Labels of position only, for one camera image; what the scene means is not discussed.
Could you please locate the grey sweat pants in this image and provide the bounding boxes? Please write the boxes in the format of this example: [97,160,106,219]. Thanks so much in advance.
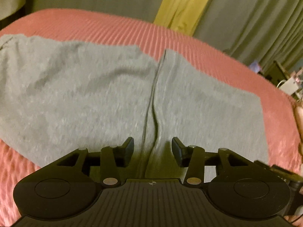
[1,35,269,179]

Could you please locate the pink ribbed bed blanket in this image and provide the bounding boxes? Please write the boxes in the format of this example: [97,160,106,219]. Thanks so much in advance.
[0,8,301,227]

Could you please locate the dark bedside furniture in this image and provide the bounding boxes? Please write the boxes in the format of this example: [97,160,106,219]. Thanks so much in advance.
[265,60,289,86]

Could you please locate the yellow curtain strip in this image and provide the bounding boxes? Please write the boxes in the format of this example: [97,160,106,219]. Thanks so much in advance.
[154,0,209,36]

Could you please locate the person right hand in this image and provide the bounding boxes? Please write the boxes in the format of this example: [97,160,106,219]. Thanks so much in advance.
[282,100,303,227]

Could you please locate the grey curtain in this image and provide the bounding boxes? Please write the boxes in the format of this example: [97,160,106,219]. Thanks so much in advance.
[28,0,302,71]

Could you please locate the white paper bag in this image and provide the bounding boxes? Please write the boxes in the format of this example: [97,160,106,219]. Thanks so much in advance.
[276,67,302,100]

